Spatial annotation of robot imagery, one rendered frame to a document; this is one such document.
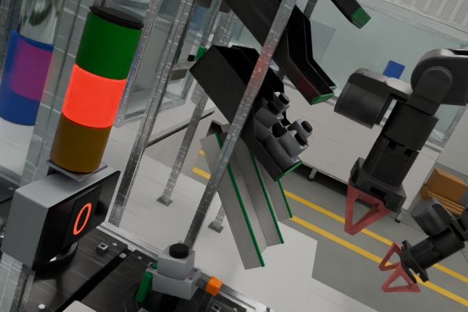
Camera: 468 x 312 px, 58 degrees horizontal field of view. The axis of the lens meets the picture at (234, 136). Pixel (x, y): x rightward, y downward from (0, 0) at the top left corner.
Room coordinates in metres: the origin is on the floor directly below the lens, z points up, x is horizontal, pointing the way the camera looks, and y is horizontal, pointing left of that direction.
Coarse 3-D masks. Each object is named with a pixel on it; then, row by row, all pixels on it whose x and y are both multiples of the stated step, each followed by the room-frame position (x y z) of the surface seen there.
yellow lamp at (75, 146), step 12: (60, 120) 0.37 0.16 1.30; (72, 120) 0.36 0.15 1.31; (60, 132) 0.37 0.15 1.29; (72, 132) 0.36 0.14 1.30; (84, 132) 0.36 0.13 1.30; (96, 132) 0.37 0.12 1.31; (108, 132) 0.38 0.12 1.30; (60, 144) 0.36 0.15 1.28; (72, 144) 0.36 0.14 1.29; (84, 144) 0.36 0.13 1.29; (96, 144) 0.37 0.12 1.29; (60, 156) 0.36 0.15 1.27; (72, 156) 0.36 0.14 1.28; (84, 156) 0.37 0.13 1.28; (96, 156) 0.38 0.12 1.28; (72, 168) 0.36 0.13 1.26; (84, 168) 0.37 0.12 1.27; (96, 168) 0.38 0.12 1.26
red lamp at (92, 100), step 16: (80, 80) 0.36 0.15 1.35; (96, 80) 0.36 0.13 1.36; (112, 80) 0.37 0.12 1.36; (80, 96) 0.36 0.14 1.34; (96, 96) 0.36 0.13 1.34; (112, 96) 0.37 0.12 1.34; (64, 112) 0.37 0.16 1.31; (80, 112) 0.36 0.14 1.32; (96, 112) 0.37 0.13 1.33; (112, 112) 0.38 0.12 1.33
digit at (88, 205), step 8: (96, 192) 0.40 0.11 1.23; (80, 200) 0.37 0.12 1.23; (88, 200) 0.38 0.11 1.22; (96, 200) 0.40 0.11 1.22; (80, 208) 0.37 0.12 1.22; (88, 208) 0.39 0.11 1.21; (72, 216) 0.36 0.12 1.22; (80, 216) 0.38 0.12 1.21; (88, 216) 0.40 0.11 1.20; (72, 224) 0.37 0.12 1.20; (80, 224) 0.38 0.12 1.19; (88, 224) 0.40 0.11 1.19; (72, 232) 0.37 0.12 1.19; (80, 232) 0.39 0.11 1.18; (64, 240) 0.36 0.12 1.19; (72, 240) 0.38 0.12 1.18
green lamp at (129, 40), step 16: (96, 16) 0.36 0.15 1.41; (96, 32) 0.36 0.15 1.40; (112, 32) 0.36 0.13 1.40; (128, 32) 0.37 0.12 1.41; (80, 48) 0.37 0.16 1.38; (96, 48) 0.36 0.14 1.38; (112, 48) 0.36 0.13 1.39; (128, 48) 0.38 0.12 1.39; (80, 64) 0.36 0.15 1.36; (96, 64) 0.36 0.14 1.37; (112, 64) 0.37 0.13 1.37; (128, 64) 0.38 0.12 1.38
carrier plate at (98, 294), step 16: (128, 256) 0.66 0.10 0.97; (144, 256) 0.68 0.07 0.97; (112, 272) 0.61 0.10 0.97; (128, 272) 0.62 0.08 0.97; (144, 272) 0.64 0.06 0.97; (96, 288) 0.56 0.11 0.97; (112, 288) 0.57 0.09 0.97; (128, 288) 0.58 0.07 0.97; (96, 304) 0.52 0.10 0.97; (112, 304) 0.54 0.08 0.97; (224, 304) 0.64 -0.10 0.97
